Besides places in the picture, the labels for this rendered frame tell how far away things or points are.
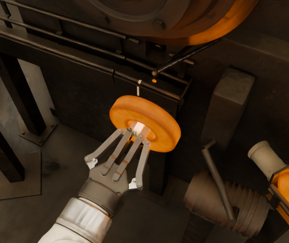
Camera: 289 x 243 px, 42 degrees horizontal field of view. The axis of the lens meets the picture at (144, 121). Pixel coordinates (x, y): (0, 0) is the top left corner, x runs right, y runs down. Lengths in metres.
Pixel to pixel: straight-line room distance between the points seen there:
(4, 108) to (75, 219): 1.32
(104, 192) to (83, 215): 0.06
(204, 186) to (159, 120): 0.39
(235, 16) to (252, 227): 0.59
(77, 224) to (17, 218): 1.00
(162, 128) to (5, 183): 1.10
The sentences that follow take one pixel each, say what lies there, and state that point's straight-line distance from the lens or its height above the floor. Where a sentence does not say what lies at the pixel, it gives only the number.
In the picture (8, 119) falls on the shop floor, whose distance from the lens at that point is 1.89.
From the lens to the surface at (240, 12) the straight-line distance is 0.72.
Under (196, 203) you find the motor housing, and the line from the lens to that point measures 1.08.
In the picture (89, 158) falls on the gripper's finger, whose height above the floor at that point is 0.85.
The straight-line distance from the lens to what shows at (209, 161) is 1.03.
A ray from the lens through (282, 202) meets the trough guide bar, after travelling 0.94.
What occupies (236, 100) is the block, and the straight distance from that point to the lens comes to 0.89.
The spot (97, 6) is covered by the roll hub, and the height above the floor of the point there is 1.02.
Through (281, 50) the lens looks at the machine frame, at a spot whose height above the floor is 0.87.
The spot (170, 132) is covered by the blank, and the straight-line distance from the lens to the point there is 0.74.
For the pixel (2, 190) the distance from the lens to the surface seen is 1.72.
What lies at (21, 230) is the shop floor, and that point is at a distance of 1.64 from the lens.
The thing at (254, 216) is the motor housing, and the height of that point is 0.53.
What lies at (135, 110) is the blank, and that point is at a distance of 0.73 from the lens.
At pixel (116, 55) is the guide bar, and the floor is 0.70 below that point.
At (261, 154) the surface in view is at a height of 0.69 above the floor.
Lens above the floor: 1.51
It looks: 58 degrees down
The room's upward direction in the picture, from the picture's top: straight up
